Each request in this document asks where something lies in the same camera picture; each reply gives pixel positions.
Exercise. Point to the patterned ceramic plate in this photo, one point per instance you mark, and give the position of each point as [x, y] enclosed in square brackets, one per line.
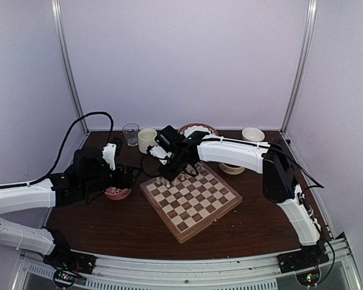
[187, 129]

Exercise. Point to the cream cat-ear bowl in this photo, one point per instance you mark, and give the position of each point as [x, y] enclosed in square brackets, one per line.
[231, 169]

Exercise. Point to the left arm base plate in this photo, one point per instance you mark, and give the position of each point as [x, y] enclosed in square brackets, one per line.
[78, 262]

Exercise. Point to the right aluminium frame post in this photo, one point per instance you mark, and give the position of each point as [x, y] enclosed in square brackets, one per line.
[306, 44]

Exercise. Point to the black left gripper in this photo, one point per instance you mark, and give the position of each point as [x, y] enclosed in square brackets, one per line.
[129, 182]

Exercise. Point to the white chess pieces pile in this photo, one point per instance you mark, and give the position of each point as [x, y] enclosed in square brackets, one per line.
[114, 190]

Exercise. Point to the aluminium frame post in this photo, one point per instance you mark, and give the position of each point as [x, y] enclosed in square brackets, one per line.
[59, 24]
[306, 44]

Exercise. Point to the cream ribbed mug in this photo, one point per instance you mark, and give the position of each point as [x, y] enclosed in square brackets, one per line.
[146, 138]

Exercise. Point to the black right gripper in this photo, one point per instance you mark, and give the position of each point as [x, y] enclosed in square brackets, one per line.
[169, 174]

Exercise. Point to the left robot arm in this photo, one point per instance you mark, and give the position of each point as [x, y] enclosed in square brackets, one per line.
[92, 171]

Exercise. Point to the wooden chess board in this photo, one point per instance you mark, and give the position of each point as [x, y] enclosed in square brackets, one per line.
[193, 204]

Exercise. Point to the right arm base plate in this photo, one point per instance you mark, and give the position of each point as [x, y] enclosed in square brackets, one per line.
[302, 259]

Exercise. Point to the clear drinking glass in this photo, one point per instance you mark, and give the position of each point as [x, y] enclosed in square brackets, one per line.
[130, 132]

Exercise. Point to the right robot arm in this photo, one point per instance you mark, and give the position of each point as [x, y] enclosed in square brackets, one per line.
[176, 151]

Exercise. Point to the pink cat-ear bowl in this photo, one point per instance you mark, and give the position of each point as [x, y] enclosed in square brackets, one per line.
[116, 197]

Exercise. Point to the aluminium front rail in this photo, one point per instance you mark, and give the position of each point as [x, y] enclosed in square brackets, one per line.
[254, 272]

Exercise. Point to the left aluminium frame post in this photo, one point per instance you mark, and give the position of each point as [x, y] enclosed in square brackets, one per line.
[59, 24]

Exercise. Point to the small white floral bowl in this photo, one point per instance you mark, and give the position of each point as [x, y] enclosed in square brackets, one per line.
[252, 134]

